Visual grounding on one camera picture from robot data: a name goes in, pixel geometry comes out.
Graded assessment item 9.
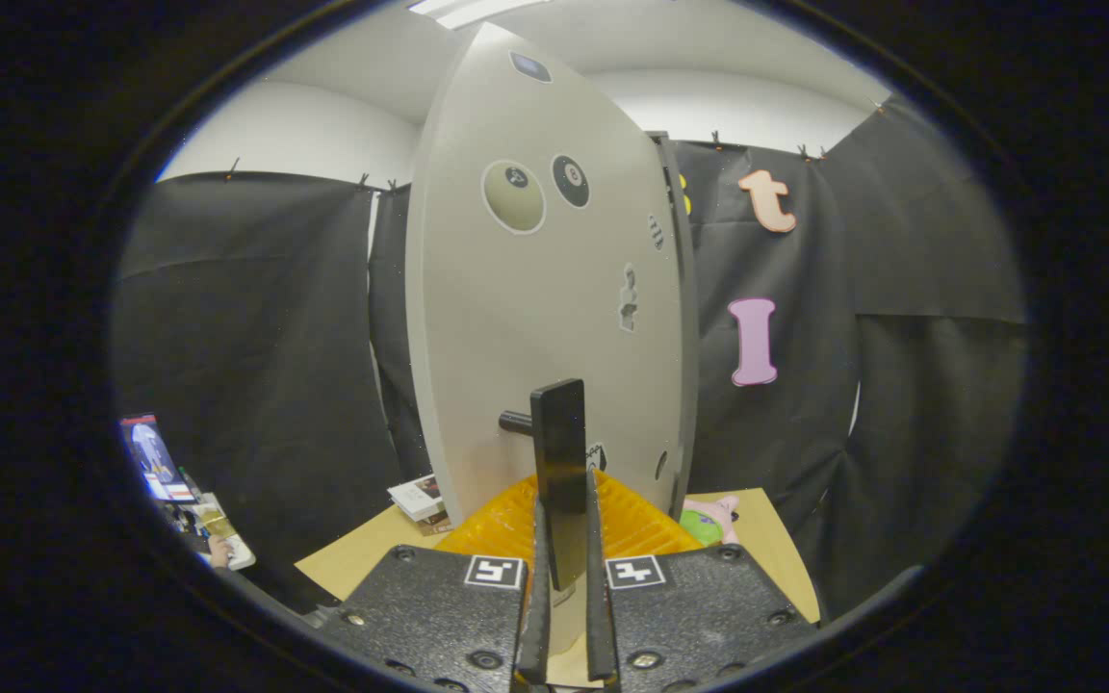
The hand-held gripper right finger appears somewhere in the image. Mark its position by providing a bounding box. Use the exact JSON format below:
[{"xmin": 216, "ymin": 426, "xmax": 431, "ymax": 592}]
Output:
[{"xmin": 585, "ymin": 469, "xmax": 820, "ymax": 693}]

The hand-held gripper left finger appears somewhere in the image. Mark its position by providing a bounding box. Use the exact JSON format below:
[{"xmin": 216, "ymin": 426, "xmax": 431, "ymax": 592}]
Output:
[{"xmin": 309, "ymin": 472, "xmax": 552, "ymax": 693}]

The grey shoe cabinet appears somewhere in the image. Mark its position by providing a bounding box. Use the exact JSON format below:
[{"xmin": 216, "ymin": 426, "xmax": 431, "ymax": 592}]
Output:
[{"xmin": 649, "ymin": 130, "xmax": 702, "ymax": 521}]

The grey shoe cabinet door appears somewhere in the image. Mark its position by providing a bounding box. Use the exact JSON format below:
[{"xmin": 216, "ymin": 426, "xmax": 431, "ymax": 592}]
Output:
[{"xmin": 405, "ymin": 21, "xmax": 688, "ymax": 665}]

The pink and green plush toy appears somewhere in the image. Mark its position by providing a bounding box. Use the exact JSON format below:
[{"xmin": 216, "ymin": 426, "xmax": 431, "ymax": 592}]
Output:
[{"xmin": 680, "ymin": 494, "xmax": 740, "ymax": 547}]

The computer monitor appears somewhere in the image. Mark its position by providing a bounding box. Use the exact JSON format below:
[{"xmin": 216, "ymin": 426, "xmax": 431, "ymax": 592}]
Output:
[{"xmin": 121, "ymin": 414, "xmax": 197, "ymax": 503}]

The black backdrop cloth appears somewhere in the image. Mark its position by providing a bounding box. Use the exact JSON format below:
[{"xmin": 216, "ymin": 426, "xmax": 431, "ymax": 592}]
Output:
[{"xmin": 112, "ymin": 91, "xmax": 1027, "ymax": 617}]

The long ceiling light panel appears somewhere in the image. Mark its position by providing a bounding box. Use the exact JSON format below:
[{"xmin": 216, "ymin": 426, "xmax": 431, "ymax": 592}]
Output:
[{"xmin": 407, "ymin": 0, "xmax": 517, "ymax": 30}]

